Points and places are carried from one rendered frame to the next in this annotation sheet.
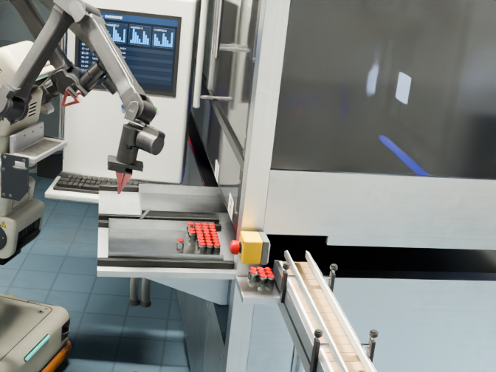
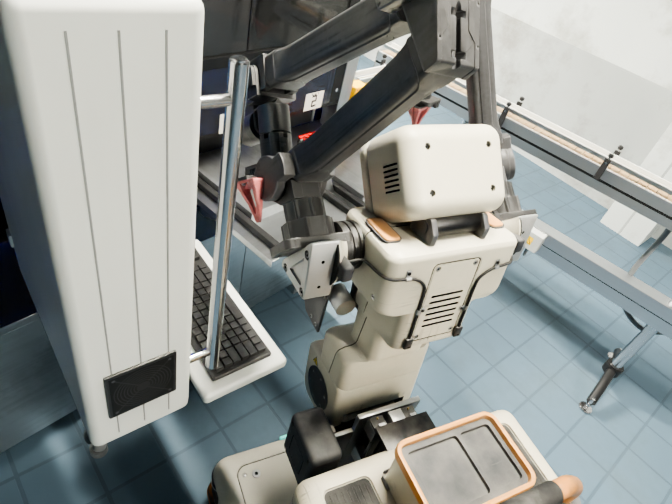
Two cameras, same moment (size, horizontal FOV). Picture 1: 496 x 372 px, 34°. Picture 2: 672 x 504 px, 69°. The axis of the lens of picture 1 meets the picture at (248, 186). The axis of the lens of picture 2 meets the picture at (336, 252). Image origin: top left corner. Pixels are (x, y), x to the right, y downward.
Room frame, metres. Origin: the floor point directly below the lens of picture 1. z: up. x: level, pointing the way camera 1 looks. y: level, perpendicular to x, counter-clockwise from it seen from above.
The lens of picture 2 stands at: (3.28, 1.25, 1.70)
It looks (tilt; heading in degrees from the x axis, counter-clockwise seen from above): 40 degrees down; 223
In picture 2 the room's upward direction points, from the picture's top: 16 degrees clockwise
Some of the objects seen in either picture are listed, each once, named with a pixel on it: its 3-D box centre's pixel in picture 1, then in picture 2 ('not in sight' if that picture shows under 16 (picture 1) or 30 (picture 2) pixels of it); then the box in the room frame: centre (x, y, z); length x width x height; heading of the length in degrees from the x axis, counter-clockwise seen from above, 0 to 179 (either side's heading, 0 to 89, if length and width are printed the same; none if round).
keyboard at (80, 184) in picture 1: (108, 186); (201, 302); (2.92, 0.54, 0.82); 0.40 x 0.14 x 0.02; 91
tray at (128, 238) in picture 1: (164, 240); (349, 162); (2.27, 0.24, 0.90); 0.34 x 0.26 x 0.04; 101
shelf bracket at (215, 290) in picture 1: (173, 283); not in sight; (2.20, 0.20, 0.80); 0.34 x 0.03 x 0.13; 102
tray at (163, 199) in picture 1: (188, 202); (247, 173); (2.63, 0.20, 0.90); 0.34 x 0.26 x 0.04; 102
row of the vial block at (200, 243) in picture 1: (199, 240); not in sight; (2.29, 0.13, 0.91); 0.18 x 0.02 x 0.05; 11
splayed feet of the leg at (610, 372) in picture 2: not in sight; (607, 373); (1.12, 1.13, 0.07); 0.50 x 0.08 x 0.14; 12
